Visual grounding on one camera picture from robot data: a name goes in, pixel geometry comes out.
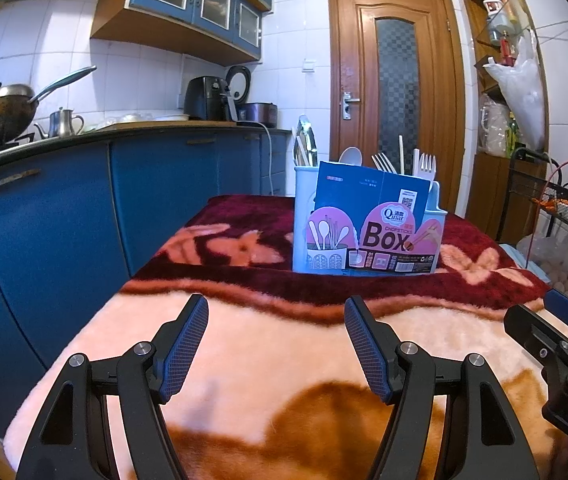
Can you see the steel kettle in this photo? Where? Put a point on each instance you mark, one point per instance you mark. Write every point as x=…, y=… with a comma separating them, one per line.
x=61, y=124

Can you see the wooden shelf unit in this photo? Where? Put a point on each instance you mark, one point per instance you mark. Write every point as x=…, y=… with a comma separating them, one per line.
x=484, y=195

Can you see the beige spoon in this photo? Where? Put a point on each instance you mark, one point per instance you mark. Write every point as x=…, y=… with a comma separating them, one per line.
x=351, y=156

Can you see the steel tongs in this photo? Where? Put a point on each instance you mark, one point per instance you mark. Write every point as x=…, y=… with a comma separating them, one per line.
x=308, y=132

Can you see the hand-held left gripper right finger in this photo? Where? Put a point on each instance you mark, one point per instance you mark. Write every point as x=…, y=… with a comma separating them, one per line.
x=366, y=355

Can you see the blue base cabinets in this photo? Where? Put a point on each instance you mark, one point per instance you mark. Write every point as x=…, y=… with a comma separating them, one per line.
x=64, y=225

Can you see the light blue utensil holder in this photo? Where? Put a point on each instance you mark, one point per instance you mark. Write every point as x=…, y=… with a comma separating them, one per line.
x=301, y=210

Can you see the rice cooker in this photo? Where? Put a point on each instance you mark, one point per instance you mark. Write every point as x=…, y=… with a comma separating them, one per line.
x=259, y=112

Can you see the white plastic fork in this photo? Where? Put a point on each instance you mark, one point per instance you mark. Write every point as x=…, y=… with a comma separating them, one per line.
x=426, y=167

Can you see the blue wall cabinet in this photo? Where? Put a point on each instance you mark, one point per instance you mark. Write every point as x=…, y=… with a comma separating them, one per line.
x=179, y=10

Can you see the wooden door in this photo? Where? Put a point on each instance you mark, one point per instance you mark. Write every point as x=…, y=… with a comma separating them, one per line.
x=351, y=60

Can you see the bag of eggs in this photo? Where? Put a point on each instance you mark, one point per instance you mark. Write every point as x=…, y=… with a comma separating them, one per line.
x=559, y=270

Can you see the red pink printed blanket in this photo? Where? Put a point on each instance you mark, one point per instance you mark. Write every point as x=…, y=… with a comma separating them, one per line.
x=264, y=350

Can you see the white light switch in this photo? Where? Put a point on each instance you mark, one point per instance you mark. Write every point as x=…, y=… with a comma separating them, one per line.
x=309, y=66

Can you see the white plastic bag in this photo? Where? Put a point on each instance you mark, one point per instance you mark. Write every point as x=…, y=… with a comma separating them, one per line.
x=524, y=90

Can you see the black air fryer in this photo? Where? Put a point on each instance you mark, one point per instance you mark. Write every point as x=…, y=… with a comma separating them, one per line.
x=204, y=99

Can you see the green bottle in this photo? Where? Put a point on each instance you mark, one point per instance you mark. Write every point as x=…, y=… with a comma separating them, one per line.
x=514, y=135

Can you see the white red mug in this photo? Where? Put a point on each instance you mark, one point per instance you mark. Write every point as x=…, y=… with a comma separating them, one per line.
x=493, y=6

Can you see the blue printed cardboard sleeve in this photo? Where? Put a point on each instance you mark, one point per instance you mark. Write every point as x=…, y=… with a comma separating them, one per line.
x=364, y=195

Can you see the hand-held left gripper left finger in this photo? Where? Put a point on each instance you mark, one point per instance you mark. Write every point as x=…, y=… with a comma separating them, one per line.
x=184, y=355

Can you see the white jug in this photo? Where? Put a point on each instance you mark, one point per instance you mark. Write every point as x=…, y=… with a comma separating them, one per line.
x=494, y=125

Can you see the steel fork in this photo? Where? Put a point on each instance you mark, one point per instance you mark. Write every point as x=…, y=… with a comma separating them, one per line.
x=383, y=162

